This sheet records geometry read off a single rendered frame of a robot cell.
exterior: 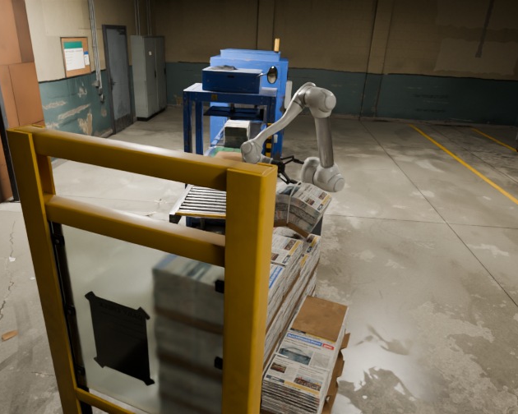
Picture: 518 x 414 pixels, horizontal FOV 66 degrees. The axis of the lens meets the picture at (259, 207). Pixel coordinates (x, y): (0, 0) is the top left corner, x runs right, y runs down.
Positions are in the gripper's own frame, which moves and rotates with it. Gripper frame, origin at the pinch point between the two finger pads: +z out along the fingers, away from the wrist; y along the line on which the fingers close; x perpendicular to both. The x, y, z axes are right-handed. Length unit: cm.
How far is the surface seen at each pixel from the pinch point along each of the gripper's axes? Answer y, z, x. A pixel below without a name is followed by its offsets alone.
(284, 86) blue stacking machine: 11, -148, -366
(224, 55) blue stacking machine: -21, -244, -342
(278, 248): 21, 12, 62
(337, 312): 65, 49, 40
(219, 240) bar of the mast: -40, 27, 162
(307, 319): 66, 35, 54
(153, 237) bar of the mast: -37, 10, 166
